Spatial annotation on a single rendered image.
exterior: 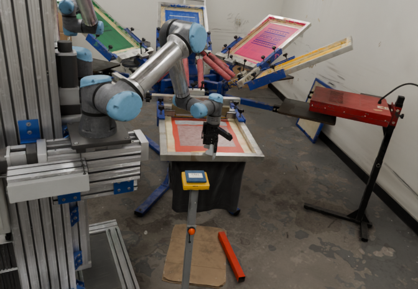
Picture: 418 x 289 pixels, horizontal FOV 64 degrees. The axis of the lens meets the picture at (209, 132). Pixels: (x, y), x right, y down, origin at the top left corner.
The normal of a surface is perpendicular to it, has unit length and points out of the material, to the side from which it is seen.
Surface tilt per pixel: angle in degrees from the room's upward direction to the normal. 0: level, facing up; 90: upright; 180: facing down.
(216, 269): 1
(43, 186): 90
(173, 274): 2
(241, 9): 90
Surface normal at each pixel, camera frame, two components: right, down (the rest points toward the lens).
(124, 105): 0.68, 0.42
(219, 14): 0.15, 0.43
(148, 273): 0.10, -0.91
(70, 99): 0.43, 0.41
